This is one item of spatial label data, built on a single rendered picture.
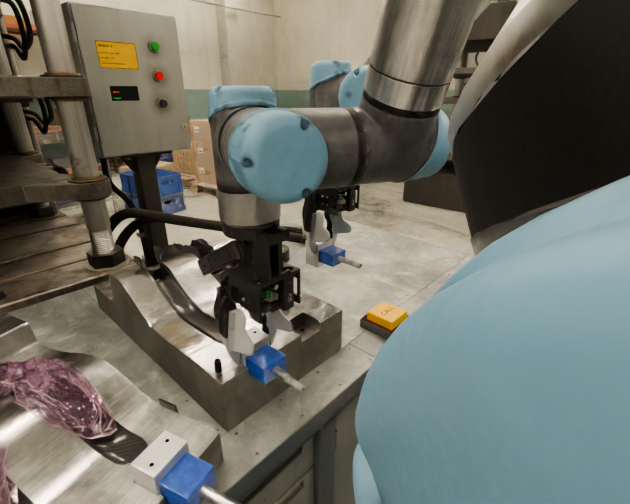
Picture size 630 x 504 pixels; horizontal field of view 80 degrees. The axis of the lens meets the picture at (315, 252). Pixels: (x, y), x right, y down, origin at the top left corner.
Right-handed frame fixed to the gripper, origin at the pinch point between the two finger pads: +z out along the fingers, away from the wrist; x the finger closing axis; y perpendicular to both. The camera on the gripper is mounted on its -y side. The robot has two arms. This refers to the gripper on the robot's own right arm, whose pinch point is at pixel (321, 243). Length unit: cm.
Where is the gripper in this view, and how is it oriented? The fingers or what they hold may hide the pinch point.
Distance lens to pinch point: 81.4
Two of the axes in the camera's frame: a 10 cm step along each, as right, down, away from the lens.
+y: 7.3, 2.7, -6.3
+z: 0.0, 9.2, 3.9
